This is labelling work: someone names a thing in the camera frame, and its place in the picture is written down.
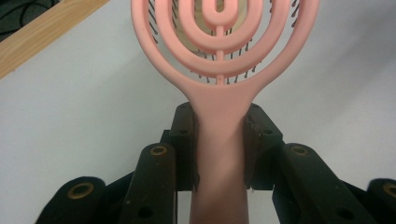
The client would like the pink hairbrush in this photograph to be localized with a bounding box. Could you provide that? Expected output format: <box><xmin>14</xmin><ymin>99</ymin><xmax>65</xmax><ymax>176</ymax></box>
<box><xmin>130</xmin><ymin>0</ymin><xmax>321</xmax><ymax>224</ymax></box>

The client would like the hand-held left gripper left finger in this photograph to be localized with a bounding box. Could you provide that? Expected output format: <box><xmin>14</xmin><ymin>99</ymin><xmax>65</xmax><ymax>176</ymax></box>
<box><xmin>160</xmin><ymin>102</ymin><xmax>201</xmax><ymax>192</ymax></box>

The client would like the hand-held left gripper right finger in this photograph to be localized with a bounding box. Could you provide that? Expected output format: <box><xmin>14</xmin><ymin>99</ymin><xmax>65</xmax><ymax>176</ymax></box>
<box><xmin>243</xmin><ymin>103</ymin><xmax>284</xmax><ymax>191</ymax></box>

